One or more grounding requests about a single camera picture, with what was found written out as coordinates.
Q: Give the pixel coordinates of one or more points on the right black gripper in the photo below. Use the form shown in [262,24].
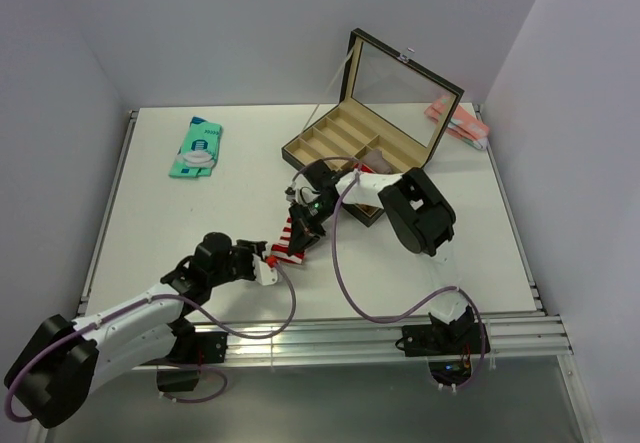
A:
[305,233]

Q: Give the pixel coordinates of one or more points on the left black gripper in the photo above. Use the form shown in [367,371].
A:
[247,248]

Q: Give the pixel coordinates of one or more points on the red white striped santa sock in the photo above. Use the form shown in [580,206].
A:
[280,248]

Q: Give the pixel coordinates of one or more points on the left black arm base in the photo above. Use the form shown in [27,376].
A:
[192,357]

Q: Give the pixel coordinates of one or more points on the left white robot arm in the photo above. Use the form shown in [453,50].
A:
[66,360]

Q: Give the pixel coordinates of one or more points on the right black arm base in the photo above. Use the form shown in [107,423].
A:
[449,347]

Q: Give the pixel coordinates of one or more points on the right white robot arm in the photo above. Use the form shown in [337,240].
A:
[420,216]

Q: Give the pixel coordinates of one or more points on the grey rolled sock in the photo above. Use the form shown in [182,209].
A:
[374,162]

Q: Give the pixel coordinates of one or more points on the teal green sock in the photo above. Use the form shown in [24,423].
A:
[199,151]

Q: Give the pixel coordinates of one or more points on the black compartment box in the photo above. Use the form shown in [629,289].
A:
[387,102]

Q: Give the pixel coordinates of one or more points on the pink sock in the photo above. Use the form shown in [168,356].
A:
[462,125]

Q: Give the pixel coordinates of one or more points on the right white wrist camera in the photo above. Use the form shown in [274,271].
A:
[291,194]

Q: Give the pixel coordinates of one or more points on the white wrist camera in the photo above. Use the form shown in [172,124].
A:
[266,273]
[291,194]

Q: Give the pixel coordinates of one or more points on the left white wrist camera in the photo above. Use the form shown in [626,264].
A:
[266,273]

